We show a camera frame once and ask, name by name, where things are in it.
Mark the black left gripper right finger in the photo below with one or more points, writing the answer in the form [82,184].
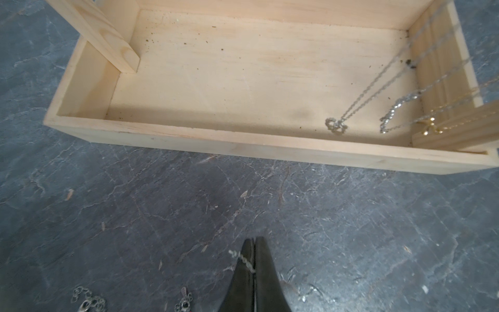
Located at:
[268,292]

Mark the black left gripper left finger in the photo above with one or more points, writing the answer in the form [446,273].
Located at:
[240,295]

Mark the wooden jewelry display stand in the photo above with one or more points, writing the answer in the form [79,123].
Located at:
[373,84]

